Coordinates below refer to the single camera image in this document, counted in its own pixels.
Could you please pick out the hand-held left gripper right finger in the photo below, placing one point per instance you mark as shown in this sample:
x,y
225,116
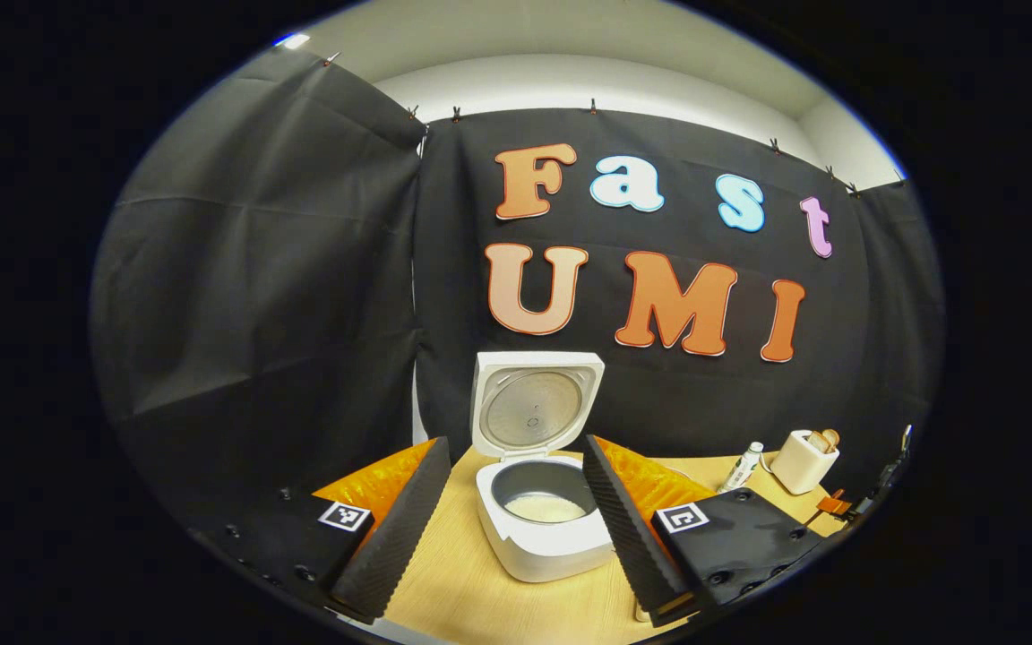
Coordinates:
x,y
628,537

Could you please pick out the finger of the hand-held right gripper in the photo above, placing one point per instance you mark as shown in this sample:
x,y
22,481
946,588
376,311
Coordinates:
x,y
831,504

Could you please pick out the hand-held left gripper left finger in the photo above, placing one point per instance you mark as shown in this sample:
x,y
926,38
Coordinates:
x,y
399,537

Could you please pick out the heap of white rice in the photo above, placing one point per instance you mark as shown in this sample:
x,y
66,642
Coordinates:
x,y
543,509

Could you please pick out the white rice cooker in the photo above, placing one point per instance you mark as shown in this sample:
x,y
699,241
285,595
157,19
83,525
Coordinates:
x,y
534,560

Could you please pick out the cream toaster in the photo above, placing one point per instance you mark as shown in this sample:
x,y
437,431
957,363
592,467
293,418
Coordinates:
x,y
798,470

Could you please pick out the toast bread slice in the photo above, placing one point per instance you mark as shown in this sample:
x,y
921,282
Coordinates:
x,y
817,441
831,437

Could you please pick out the white milk bottle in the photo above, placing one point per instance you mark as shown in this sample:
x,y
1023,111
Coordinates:
x,y
742,470

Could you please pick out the black backdrop cloth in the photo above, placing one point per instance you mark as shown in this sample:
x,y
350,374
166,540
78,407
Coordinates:
x,y
283,296

